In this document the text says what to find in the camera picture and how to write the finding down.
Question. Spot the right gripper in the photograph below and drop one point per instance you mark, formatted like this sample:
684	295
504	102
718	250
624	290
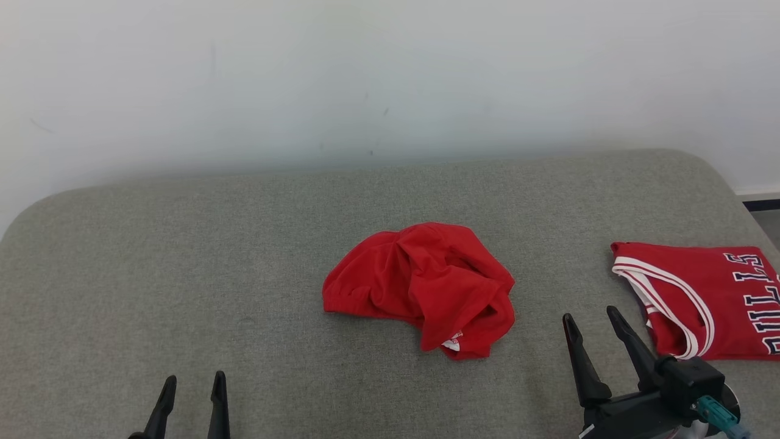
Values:
634	417

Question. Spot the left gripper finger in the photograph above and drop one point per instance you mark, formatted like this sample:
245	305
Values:
219	414
163	411

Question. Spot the red basketball jersey white sleeves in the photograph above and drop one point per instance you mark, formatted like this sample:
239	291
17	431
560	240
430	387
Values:
731	305

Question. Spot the red shorts white stripe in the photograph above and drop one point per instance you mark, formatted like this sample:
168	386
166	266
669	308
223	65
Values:
426	280

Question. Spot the grey fabric sofa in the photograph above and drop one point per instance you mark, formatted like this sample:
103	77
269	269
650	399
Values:
244	256

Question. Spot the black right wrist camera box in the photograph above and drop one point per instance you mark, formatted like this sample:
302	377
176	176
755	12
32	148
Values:
691	381

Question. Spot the dark wall baseboard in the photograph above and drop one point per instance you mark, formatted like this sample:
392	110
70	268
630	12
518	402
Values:
762	204

